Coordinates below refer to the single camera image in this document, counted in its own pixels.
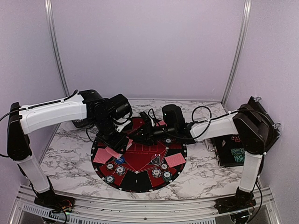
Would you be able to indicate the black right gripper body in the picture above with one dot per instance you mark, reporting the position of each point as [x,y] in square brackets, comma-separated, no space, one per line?
[154,136]

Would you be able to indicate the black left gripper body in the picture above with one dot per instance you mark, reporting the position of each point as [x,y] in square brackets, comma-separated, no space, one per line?
[106,134]

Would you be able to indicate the red playing card deck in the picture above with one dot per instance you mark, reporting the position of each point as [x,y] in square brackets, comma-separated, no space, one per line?
[129,144]

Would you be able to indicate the red brown poker chip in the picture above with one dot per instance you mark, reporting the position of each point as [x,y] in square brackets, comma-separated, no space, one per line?
[110,166]
[164,166]

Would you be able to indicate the single red playing card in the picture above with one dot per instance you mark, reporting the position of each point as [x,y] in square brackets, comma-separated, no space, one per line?
[102,156]

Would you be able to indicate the blue small blind button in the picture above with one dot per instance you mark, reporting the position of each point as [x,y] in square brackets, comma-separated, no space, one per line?
[120,160]

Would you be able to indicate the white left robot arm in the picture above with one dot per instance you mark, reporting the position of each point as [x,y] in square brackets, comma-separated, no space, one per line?
[31,128]

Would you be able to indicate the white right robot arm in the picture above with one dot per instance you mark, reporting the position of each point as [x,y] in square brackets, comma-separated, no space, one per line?
[220,126]

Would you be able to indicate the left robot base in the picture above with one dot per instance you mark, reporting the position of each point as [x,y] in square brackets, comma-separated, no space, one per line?
[58,203]

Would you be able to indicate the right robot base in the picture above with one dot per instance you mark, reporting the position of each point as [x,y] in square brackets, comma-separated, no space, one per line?
[240,207]

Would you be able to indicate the black floral box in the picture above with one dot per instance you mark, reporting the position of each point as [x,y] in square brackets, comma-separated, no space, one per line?
[81,123]

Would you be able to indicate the clear round dealer button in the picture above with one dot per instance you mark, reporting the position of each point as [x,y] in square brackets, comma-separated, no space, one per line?
[156,159]

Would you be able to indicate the round red black poker mat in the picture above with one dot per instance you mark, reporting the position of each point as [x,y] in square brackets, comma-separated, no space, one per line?
[138,177]

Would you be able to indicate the black poker chip case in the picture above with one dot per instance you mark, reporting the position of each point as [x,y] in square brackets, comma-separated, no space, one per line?
[257,133]

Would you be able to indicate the aluminium front rail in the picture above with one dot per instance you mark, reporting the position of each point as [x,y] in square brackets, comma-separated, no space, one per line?
[98,210]

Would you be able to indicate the left aluminium frame post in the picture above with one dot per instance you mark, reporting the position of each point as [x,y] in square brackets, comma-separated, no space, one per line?
[55,47]

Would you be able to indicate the aluminium frame post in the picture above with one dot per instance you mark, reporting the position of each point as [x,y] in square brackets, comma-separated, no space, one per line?
[55,47]
[238,51]

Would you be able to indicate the right aluminium frame post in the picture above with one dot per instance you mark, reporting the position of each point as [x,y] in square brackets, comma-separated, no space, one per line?
[238,51]

